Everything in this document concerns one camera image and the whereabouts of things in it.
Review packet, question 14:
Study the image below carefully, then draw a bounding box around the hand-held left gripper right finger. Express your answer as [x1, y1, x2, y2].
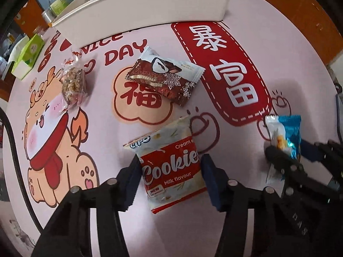
[201, 154, 285, 257]

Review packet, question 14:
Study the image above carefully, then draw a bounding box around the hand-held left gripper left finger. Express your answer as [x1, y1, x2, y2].
[31, 155, 142, 257]

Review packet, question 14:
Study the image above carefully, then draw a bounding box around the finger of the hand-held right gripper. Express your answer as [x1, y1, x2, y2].
[265, 145, 309, 202]
[301, 139, 343, 167]

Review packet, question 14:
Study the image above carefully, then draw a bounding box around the blue foil snack packet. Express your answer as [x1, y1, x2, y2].
[264, 115, 303, 186]

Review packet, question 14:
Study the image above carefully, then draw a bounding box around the white red cookie packet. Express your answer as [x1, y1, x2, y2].
[123, 116, 208, 215]

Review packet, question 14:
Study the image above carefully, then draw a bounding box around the white plastic storage box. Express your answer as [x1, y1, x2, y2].
[51, 0, 239, 37]

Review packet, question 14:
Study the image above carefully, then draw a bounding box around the brown white chocolate packet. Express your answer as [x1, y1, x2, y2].
[125, 46, 206, 107]

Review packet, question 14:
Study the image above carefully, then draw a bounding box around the clear packet of brown brittle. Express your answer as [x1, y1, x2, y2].
[59, 50, 92, 111]

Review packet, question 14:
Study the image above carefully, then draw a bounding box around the green tissue box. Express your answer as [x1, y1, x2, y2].
[11, 33, 46, 80]

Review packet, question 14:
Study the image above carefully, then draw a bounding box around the metal can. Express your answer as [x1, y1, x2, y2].
[41, 9, 56, 27]

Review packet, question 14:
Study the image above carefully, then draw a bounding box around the clear bottle with green label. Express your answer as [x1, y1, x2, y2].
[47, 0, 68, 17]

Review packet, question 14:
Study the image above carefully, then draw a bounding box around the thick black cable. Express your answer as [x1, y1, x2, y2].
[0, 107, 45, 236]

